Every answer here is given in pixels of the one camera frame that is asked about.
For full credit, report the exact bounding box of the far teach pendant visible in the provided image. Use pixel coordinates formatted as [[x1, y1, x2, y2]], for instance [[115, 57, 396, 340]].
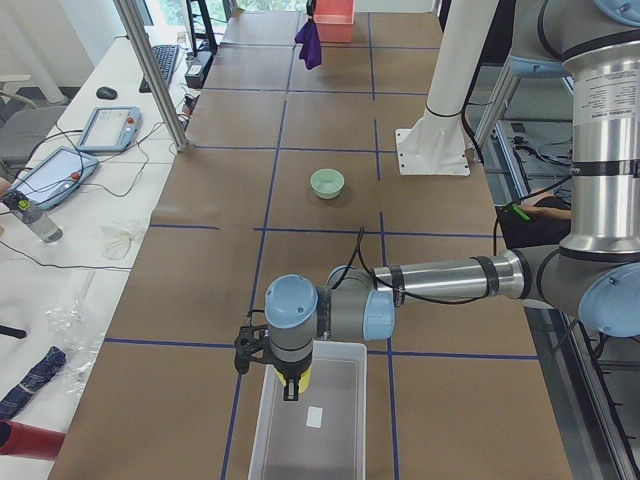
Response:
[[77, 106, 142, 155]]

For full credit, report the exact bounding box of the black computer mouse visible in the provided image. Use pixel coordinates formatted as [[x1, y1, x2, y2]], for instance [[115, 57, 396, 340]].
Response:
[[95, 86, 118, 100]]

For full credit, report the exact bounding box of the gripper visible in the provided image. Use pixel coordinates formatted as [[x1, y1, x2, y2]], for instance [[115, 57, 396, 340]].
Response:
[[274, 355, 312, 401]]

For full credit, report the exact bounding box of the pink plastic bin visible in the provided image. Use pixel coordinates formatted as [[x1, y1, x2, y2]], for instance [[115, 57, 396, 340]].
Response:
[[314, 0, 355, 43]]

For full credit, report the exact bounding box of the aluminium frame post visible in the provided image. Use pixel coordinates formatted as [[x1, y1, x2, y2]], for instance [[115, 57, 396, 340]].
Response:
[[113, 0, 188, 152]]

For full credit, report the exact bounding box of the green handled tool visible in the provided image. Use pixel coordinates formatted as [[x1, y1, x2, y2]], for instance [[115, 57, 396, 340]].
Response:
[[502, 202, 531, 222]]

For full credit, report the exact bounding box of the red bottle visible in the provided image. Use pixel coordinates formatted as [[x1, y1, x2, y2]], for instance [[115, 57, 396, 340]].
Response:
[[1, 420, 65, 461]]

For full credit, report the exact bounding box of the black computer box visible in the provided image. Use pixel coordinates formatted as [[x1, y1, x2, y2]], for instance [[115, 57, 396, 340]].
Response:
[[185, 51, 214, 89]]

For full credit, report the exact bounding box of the clear water bottle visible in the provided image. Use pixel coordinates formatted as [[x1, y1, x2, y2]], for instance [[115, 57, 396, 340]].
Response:
[[1, 189, 63, 243]]

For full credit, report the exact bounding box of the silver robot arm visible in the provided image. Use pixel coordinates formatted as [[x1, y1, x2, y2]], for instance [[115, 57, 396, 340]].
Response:
[[234, 1, 639, 401]]

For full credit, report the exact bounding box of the light green bowl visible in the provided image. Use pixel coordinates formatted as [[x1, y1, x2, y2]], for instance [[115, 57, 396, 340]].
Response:
[[310, 168, 345, 200]]

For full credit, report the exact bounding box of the near teach pendant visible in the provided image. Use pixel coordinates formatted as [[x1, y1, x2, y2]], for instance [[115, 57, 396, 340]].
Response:
[[11, 147, 99, 211]]

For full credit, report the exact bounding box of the white camera post with base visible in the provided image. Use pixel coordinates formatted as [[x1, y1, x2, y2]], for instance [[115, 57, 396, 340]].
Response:
[[396, 1, 482, 176]]

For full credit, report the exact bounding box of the translucent white plastic box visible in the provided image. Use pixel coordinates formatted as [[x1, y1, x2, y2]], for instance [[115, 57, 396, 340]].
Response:
[[248, 341, 367, 480]]

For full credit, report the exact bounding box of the crumpled white tissue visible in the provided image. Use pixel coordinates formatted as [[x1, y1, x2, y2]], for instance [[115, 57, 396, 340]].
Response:
[[100, 220, 147, 260]]

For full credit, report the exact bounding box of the black keyboard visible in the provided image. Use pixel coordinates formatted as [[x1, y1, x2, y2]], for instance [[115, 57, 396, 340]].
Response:
[[152, 44, 180, 86]]

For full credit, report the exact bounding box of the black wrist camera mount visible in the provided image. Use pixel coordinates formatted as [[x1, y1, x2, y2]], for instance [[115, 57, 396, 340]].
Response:
[[234, 325, 275, 375]]

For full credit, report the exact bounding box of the yellow plastic cup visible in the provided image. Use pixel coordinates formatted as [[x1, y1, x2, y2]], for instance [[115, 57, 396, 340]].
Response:
[[298, 368, 311, 394]]

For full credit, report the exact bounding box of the purple cloth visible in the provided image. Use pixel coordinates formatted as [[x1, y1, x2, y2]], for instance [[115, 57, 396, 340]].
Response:
[[294, 17, 322, 70]]

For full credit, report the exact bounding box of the teach pendant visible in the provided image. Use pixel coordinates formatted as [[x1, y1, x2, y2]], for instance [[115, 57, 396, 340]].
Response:
[[77, 106, 142, 155], [11, 147, 99, 211]]

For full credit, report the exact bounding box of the folded blue umbrella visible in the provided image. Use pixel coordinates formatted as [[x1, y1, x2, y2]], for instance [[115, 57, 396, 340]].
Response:
[[1, 346, 67, 420]]

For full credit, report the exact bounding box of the seated person in black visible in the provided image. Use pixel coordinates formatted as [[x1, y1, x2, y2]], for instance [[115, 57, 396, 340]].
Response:
[[497, 195, 571, 249]]

